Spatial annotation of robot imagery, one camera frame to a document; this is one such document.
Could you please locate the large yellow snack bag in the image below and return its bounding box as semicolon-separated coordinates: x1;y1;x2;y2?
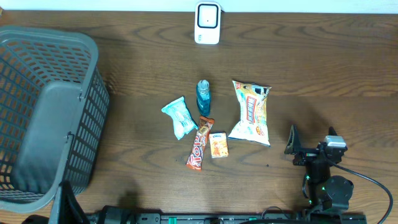
228;80;271;147

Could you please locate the orange tissue pack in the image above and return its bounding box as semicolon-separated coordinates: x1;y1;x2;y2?
209;133;229;158

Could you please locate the red chocolate bar wrapper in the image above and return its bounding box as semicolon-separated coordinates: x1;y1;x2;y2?
186;116;215;170

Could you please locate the teal liquid bottle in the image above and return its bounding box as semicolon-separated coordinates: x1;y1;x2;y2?
196;80;211;116

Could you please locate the light teal wipes packet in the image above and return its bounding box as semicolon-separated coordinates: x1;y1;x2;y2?
161;96;198;140

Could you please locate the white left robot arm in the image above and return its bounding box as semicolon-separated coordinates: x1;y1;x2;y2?
22;181;90;224

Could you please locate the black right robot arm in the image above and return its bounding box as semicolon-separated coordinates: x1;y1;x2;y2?
284;125;353;213

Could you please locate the white barcode scanner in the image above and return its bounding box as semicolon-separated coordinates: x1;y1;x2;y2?
194;2;221;45

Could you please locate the grey plastic lattice basket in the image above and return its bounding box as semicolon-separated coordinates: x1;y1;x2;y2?
1;26;109;213

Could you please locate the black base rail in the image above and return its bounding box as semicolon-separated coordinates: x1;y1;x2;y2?
86;205;367;224

